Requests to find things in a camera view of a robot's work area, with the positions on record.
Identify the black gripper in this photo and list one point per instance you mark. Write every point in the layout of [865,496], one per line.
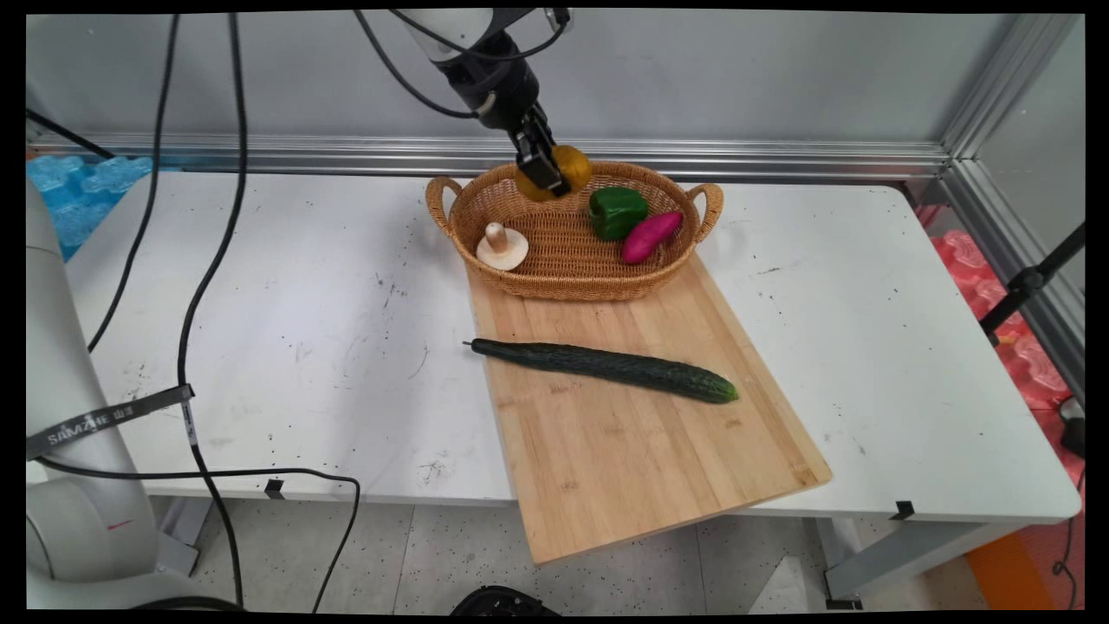
[496,91]

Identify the yellow potato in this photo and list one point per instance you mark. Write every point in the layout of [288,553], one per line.
[579,166]

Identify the green bell pepper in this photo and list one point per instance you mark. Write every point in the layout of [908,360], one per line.
[617,212]

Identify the white mushroom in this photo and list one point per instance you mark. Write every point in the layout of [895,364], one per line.
[501,250]

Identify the woven wicker basket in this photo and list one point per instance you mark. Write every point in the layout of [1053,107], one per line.
[563,260]

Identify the purple sweet potato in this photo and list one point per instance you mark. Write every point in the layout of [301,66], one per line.
[650,236]

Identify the long dark green cucumber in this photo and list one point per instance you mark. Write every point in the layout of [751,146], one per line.
[606,366]

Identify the bamboo cutting board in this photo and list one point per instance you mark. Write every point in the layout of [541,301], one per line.
[641,433]

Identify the black tape tab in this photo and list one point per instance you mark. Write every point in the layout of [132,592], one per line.
[903,510]
[274,488]

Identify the black round floor object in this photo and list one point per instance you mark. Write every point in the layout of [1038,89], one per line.
[502,601]

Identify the blue foam mat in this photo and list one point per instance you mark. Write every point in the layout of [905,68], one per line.
[82,191]

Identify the black tripod stand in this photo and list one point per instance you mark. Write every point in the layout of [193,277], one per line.
[1031,282]

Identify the red foam mat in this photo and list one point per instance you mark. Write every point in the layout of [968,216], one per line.
[1027,355]

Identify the grey metal table leg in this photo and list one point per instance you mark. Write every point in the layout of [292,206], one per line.
[901,555]

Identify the orange floor mat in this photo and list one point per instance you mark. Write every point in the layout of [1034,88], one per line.
[1022,572]

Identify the horizontal aluminium frame rail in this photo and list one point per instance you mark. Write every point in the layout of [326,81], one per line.
[780,159]

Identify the corner aluminium frame rail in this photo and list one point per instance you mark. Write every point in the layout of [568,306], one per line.
[996,104]

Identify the white table leg bracket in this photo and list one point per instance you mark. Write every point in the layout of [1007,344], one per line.
[182,537]

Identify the black device by wall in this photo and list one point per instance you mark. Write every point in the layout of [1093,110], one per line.
[1074,429]

